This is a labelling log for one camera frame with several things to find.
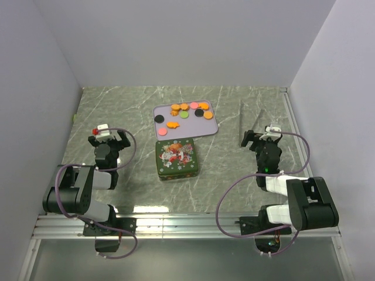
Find gold tin lid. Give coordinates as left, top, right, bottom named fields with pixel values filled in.
left=155, top=138, right=199, bottom=169

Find pink round cookie right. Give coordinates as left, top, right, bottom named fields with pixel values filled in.
left=190, top=102, right=199, bottom=109

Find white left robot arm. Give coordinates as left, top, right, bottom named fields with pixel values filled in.
left=42, top=128, right=137, bottom=236

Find black sandwich cookie right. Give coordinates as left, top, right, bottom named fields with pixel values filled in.
left=195, top=108, right=204, bottom=118

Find purple tray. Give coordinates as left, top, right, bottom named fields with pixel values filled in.
left=152, top=100, right=219, bottom=141

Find black sandwich cookie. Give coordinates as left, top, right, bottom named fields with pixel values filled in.
left=154, top=115, right=165, bottom=124
left=195, top=108, right=204, bottom=118

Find green gold cookie tin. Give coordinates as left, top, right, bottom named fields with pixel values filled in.
left=157, top=163, right=199, bottom=181

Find orange leaf cookie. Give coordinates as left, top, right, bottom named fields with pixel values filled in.
left=180, top=103, right=190, bottom=111

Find black sandwich cookie left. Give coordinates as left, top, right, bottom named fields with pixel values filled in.
left=154, top=115, right=165, bottom=124

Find pink round cookie left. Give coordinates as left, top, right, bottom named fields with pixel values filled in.
left=158, top=128, right=168, bottom=136

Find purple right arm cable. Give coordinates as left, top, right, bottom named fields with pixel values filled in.
left=215, top=130, right=310, bottom=257

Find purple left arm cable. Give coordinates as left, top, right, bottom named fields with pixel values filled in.
left=55, top=127, right=138, bottom=260

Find orange sandwich cookie top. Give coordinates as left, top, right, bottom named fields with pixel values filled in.
left=171, top=104, right=181, bottom=112

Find pink round cookie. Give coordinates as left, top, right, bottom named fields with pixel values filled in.
left=158, top=128, right=168, bottom=136
left=190, top=102, right=199, bottom=109

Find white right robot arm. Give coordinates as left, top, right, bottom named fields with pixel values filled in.
left=240, top=126, right=339, bottom=234

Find green round cookie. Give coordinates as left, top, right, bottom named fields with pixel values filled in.
left=179, top=111, right=189, bottom=119

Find metal tongs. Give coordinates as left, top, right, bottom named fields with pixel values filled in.
left=238, top=100, right=265, bottom=146

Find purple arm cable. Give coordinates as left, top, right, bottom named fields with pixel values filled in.
left=215, top=130, right=310, bottom=257
left=55, top=127, right=138, bottom=260

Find orange fish cookie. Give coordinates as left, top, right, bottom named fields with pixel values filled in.
left=166, top=122, right=180, bottom=129

